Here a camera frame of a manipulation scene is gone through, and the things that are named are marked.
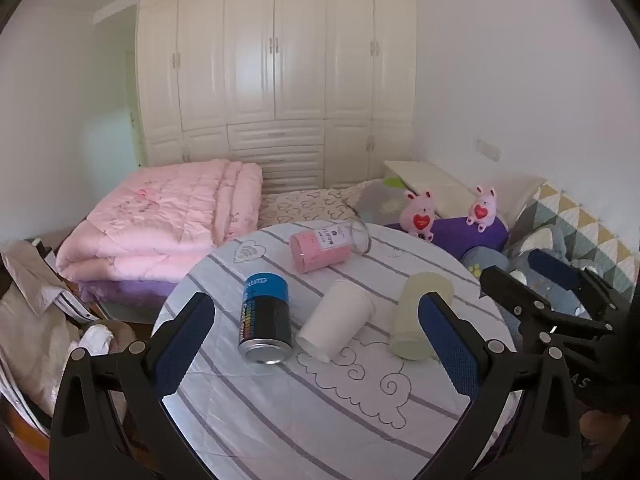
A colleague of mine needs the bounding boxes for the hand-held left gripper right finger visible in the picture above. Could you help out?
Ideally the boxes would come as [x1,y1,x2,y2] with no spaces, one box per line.
[417,292,584,480]

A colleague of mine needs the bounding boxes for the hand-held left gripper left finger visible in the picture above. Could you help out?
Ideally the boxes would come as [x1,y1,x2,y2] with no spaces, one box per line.
[48,291,216,480]

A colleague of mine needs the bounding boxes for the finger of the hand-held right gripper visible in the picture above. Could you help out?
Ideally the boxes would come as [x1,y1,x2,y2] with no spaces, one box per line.
[528,249,632,313]
[478,265,617,348]

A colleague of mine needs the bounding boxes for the white paper cup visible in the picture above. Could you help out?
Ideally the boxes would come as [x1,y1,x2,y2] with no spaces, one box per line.
[295,279,375,364]

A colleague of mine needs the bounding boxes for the pale green cup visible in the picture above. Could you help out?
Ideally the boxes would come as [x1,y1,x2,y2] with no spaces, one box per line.
[389,271,455,361]

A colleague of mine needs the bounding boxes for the pink glass cup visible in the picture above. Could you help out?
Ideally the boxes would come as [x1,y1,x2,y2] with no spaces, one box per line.
[289,219,372,275]

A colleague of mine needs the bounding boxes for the blue grey plush cushion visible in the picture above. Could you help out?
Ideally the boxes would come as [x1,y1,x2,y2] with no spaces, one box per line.
[459,224,603,322]

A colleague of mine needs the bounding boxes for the triangle pattern cushion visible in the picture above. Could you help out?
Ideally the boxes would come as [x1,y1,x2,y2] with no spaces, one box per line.
[504,182,640,302]

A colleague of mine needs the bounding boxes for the cream pillow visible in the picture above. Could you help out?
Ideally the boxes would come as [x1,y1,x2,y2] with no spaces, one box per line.
[492,175,549,227]

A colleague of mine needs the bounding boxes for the folded purple blanket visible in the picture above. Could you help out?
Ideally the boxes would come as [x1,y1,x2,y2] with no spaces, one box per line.
[76,279,187,324]

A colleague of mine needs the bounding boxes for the white plastic bag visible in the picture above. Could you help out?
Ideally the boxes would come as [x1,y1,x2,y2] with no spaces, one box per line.
[76,322,114,357]

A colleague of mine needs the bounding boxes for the black and blue can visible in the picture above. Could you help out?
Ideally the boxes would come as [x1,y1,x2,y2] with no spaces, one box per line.
[237,273,293,365]

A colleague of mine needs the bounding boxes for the pink plush toy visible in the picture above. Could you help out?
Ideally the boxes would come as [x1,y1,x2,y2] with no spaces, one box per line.
[465,185,500,234]
[398,188,442,241]

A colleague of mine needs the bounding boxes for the purple pillow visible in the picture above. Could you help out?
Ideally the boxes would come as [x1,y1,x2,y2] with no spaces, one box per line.
[384,214,510,261]

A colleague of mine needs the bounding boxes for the folded pink quilt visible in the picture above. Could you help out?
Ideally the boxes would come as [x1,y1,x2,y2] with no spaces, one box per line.
[54,158,265,284]

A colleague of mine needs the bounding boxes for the white pillow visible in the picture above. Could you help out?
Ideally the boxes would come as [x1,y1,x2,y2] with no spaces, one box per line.
[382,160,482,219]

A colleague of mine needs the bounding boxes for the beige clothing pile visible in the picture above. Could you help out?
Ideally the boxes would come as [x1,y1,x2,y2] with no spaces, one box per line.
[0,239,103,413]

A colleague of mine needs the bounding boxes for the grey pillow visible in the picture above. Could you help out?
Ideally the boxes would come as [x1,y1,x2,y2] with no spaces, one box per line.
[344,177,417,227]

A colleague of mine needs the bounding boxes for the heart print bed sheet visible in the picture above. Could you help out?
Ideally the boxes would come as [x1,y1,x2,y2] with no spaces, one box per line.
[257,180,382,232]

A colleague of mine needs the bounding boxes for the cream white wardrobe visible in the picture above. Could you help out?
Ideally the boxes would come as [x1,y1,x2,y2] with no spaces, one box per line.
[135,0,419,194]

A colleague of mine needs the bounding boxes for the white wall socket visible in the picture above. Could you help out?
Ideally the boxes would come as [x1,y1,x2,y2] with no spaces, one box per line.
[473,137,502,162]

